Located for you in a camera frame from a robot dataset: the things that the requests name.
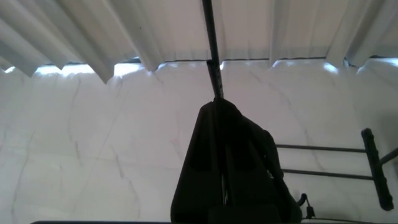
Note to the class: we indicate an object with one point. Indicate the black garment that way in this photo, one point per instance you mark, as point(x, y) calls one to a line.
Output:
point(289, 202)

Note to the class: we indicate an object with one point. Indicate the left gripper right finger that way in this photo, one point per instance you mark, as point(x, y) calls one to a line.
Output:
point(245, 174)

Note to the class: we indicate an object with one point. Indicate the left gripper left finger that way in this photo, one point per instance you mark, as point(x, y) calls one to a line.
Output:
point(199, 174)

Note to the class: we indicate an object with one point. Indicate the black clothes rack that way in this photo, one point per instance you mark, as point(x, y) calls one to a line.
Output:
point(213, 46)

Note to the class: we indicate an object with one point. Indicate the white curtain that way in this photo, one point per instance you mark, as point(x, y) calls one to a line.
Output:
point(186, 28)

